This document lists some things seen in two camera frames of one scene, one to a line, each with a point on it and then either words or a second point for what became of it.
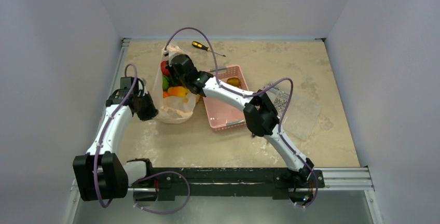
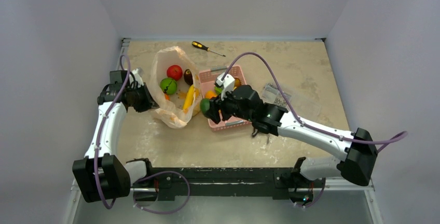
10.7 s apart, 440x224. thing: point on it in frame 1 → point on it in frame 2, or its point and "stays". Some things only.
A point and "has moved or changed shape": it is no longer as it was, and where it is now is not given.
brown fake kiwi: x=234 y=81 stays
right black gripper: x=177 y=70 → x=217 y=108
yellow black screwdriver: x=204 y=46 stays
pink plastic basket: x=220 y=115 stays
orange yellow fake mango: x=179 y=91 has moved or changed shape
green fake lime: x=165 y=82 → x=205 y=103
